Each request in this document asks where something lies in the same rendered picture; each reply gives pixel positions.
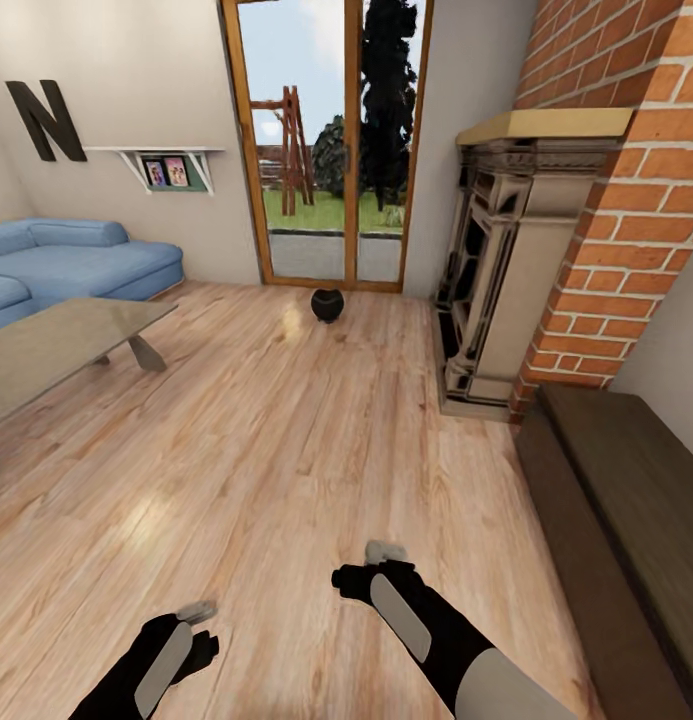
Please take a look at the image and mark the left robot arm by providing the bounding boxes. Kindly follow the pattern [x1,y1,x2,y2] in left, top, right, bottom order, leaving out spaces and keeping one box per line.
[67,599,219,720]

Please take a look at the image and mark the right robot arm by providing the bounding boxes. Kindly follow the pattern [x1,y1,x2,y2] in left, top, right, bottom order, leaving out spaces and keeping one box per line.
[331,539,581,720]

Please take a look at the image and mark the cauldron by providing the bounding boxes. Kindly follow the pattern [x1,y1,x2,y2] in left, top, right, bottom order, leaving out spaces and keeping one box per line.
[311,289,345,324]

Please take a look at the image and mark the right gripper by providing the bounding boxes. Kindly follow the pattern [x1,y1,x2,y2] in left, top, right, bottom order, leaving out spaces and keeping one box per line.
[331,565,376,605]

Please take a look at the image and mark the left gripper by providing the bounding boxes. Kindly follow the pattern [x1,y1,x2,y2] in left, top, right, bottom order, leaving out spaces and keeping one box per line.
[171,631,219,685]

